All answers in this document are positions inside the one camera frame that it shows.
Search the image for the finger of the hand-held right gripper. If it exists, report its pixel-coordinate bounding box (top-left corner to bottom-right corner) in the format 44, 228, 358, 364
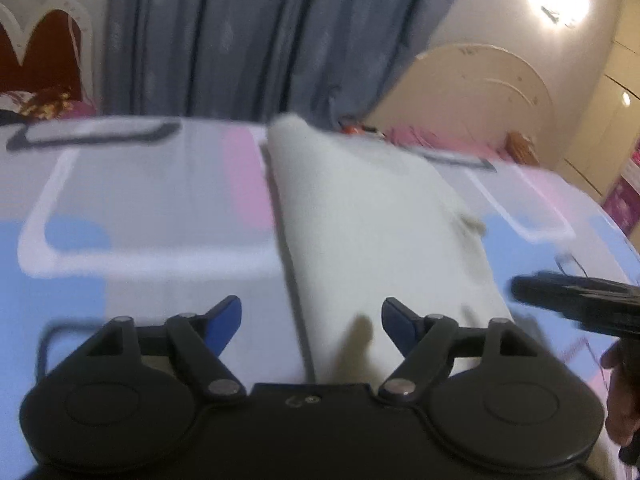
510, 272, 591, 322

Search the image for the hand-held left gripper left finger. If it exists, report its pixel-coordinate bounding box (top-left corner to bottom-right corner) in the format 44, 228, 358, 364
86, 295, 247, 403

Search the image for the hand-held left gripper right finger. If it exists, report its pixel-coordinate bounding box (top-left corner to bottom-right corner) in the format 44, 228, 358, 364
377, 297, 538, 405

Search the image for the cream white garment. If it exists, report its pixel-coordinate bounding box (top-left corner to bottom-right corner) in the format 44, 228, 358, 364
265, 114, 518, 386

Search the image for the person's right hand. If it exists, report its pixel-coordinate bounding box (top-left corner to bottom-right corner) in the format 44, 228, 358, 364
599, 344, 640, 447

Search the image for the magenta printed object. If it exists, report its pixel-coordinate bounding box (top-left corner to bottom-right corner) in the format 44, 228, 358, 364
601, 142, 640, 235

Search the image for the pastel patterned bed sheet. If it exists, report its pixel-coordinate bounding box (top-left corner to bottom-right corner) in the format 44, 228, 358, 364
0, 116, 640, 480

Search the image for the brown patterned pillow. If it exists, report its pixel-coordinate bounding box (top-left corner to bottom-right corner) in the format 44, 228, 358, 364
504, 131, 540, 165

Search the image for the cream wardrobe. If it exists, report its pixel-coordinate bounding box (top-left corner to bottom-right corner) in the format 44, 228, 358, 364
562, 0, 640, 203

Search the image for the orange object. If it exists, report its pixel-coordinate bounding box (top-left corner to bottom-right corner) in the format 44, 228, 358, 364
340, 120, 387, 137

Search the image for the cream arched headboard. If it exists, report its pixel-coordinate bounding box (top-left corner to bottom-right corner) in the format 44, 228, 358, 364
367, 42, 557, 161

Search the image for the floral patterned pillow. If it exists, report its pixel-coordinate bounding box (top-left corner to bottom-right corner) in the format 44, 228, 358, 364
0, 87, 76, 122

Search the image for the blue grey curtain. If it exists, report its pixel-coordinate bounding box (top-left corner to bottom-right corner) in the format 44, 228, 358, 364
100, 0, 476, 128

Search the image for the red headboard with white trim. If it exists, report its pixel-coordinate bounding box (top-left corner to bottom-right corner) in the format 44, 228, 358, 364
0, 2, 95, 111

